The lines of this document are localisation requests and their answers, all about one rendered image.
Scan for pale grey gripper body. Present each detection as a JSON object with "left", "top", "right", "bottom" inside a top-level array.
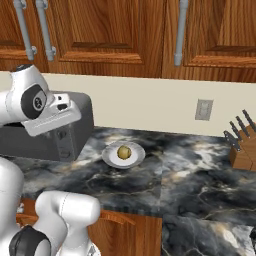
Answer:
[{"left": 21, "top": 105, "right": 83, "bottom": 138}]

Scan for dark grey toaster oven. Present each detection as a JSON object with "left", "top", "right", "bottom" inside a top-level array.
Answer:
[{"left": 0, "top": 91, "right": 95, "bottom": 164}]

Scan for round yellowish bread roll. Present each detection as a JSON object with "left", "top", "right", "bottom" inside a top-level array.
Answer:
[{"left": 116, "top": 144, "right": 133, "bottom": 161}]

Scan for grey round plate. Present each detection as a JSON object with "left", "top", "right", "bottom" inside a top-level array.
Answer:
[{"left": 101, "top": 140, "right": 147, "bottom": 170}]

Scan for wooden base cupboard front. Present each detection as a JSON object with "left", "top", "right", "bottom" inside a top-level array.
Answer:
[{"left": 15, "top": 197, "right": 164, "bottom": 256}]

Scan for wooden knife block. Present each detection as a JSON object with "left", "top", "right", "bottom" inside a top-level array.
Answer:
[{"left": 228, "top": 124, "right": 256, "bottom": 172}]

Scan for grey bar cupboard handle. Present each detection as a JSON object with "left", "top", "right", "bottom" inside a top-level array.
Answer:
[
  {"left": 35, "top": 0, "right": 57, "bottom": 63},
  {"left": 173, "top": 0, "right": 190, "bottom": 67},
  {"left": 12, "top": 0, "right": 38, "bottom": 62}
]

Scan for narrow wooden wall cupboard door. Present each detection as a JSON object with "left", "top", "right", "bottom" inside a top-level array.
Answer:
[{"left": 0, "top": 0, "right": 35, "bottom": 73}]

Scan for wide wooden wall cupboard door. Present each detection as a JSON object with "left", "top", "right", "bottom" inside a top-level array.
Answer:
[{"left": 32, "top": 0, "right": 164, "bottom": 80}]

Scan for curved wooden cupboard handle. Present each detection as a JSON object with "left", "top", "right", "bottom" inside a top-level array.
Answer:
[{"left": 98, "top": 209, "right": 137, "bottom": 227}]

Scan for grey wall socket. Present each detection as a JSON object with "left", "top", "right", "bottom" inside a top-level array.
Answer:
[{"left": 194, "top": 98, "right": 215, "bottom": 122}]

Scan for black-handled knife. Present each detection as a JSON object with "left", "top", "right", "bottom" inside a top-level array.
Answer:
[
  {"left": 223, "top": 130, "right": 242, "bottom": 152},
  {"left": 241, "top": 109, "right": 256, "bottom": 134},
  {"left": 228, "top": 120, "right": 243, "bottom": 141},
  {"left": 235, "top": 115, "right": 251, "bottom": 139}
]

